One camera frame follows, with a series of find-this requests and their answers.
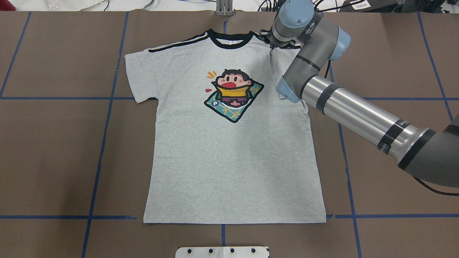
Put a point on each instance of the grey cartoon print t-shirt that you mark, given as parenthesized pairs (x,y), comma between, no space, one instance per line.
(228,148)

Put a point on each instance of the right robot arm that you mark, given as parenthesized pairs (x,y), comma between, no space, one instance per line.
(423,153)

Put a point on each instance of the black labelled box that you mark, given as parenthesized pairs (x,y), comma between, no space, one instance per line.
(370,6)

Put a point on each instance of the clear plastic bag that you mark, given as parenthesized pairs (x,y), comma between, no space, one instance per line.
(73,5)

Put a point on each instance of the grey aluminium frame post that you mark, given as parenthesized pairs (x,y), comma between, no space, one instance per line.
(224,8)

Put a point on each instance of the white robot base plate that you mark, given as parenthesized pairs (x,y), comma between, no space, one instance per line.
(223,252)

